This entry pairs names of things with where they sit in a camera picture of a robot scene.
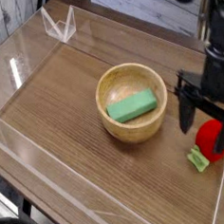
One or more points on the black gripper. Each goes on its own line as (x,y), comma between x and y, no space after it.
(191,97)

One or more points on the red plush fruit green leaf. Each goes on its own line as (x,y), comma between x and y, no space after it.
(203,154)

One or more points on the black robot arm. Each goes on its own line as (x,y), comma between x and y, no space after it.
(205,91)

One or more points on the wooden bowl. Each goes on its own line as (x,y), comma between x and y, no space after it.
(118,83)

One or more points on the green rectangular block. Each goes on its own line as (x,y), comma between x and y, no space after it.
(133,106)

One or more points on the clear acrylic tray wall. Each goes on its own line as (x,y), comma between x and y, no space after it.
(54,187)

